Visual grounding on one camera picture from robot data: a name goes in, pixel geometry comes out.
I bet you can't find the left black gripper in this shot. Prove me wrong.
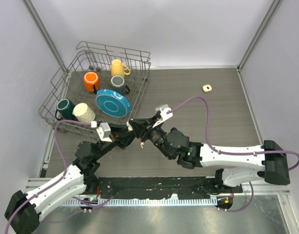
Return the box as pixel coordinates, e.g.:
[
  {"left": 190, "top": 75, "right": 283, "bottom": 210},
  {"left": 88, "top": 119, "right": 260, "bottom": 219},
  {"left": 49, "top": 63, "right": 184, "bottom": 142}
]
[{"left": 93, "top": 122, "right": 135, "bottom": 161}]

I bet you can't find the dark green mug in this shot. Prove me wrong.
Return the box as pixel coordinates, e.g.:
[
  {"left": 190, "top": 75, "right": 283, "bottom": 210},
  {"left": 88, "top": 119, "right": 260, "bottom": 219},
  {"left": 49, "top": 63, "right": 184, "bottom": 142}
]
[{"left": 55, "top": 98, "right": 77, "bottom": 121}]

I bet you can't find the cream textured cup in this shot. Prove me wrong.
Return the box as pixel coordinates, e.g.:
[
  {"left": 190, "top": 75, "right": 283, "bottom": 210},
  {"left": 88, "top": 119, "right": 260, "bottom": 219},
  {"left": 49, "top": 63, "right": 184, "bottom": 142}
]
[{"left": 73, "top": 103, "right": 96, "bottom": 123}]

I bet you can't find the blue ceramic plate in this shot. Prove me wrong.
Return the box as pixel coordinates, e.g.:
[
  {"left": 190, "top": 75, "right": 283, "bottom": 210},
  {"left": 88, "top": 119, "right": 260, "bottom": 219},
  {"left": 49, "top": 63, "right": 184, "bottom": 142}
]
[{"left": 95, "top": 89, "right": 132, "bottom": 118}]

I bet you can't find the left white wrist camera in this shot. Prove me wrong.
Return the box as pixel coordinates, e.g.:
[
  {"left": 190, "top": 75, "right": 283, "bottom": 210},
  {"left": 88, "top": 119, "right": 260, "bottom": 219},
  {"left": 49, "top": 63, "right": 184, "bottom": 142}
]
[{"left": 97, "top": 123, "right": 112, "bottom": 142}]

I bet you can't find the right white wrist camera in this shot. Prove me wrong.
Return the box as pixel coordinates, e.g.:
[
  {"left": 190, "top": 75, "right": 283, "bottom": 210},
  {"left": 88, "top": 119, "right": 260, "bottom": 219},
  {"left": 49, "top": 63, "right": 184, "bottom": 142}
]
[{"left": 153, "top": 104, "right": 173, "bottom": 128}]

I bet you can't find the yellow mug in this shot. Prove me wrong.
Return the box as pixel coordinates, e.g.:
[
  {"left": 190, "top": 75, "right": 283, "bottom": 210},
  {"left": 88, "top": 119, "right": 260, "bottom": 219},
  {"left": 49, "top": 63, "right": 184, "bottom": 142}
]
[{"left": 111, "top": 59, "right": 131, "bottom": 78}]

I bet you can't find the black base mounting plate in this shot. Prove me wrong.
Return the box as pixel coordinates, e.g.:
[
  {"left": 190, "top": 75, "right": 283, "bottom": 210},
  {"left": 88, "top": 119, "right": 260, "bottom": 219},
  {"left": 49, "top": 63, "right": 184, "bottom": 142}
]
[{"left": 82, "top": 176, "right": 243, "bottom": 200}]

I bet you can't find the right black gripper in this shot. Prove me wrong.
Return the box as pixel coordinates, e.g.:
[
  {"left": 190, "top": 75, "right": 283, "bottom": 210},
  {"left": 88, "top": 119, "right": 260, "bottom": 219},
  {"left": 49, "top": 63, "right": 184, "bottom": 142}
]
[{"left": 129, "top": 115, "right": 173, "bottom": 160}]

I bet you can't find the orange mug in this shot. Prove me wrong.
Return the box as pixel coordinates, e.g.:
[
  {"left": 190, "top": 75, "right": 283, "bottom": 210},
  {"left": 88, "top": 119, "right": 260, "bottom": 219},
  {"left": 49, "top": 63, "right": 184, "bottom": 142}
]
[{"left": 83, "top": 72, "right": 100, "bottom": 93}]

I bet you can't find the white slotted cable duct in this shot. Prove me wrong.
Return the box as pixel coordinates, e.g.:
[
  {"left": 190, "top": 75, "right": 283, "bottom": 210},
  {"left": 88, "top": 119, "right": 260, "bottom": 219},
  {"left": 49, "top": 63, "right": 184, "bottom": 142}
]
[{"left": 61, "top": 197, "right": 218, "bottom": 207}]

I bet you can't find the grey mug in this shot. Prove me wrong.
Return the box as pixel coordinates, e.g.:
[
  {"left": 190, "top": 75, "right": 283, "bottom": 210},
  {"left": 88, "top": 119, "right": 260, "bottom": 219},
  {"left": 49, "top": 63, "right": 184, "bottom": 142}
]
[{"left": 110, "top": 76, "right": 130, "bottom": 95}]

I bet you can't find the beige earbud case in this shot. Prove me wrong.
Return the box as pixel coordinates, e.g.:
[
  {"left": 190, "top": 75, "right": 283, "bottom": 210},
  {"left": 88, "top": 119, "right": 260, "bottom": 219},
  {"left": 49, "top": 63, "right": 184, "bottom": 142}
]
[{"left": 202, "top": 84, "right": 212, "bottom": 93}]

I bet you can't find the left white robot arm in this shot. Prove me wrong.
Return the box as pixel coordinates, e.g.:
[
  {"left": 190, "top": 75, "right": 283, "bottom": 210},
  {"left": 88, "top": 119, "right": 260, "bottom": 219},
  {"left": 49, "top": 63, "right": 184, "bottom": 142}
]
[{"left": 4, "top": 121, "right": 135, "bottom": 234}]

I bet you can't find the grey wire dish rack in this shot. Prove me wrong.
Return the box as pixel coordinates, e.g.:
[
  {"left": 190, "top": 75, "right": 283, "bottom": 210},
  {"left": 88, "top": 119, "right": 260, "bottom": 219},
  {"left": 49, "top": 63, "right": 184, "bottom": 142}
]
[{"left": 39, "top": 41, "right": 151, "bottom": 127}]

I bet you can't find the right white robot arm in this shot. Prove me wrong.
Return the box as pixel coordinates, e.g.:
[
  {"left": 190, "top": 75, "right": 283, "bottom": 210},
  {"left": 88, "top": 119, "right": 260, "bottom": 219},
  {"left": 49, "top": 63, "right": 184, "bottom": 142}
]
[{"left": 127, "top": 118, "right": 290, "bottom": 193}]

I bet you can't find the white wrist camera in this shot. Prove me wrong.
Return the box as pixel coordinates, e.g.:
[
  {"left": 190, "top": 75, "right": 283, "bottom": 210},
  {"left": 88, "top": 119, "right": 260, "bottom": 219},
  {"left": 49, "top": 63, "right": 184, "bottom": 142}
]
[
  {"left": 97, "top": 123, "right": 112, "bottom": 142},
  {"left": 153, "top": 104, "right": 173, "bottom": 128}
]

